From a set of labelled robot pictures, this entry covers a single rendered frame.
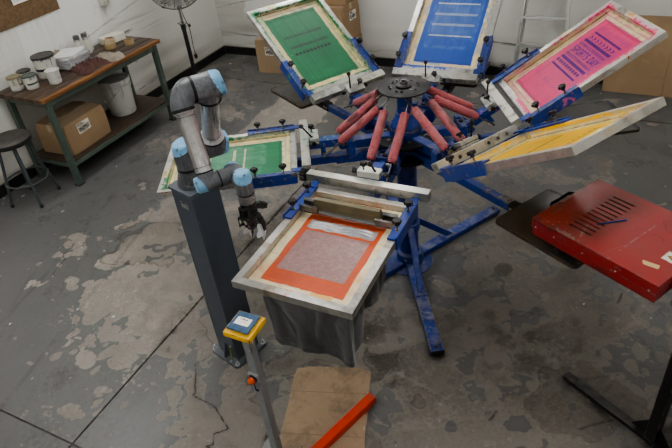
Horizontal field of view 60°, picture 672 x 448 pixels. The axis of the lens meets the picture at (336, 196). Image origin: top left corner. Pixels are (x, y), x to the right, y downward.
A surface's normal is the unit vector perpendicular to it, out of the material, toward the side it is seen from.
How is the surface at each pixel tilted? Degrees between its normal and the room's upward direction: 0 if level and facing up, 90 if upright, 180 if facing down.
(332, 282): 0
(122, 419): 0
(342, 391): 2
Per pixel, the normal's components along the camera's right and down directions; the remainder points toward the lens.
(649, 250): -0.10, -0.82
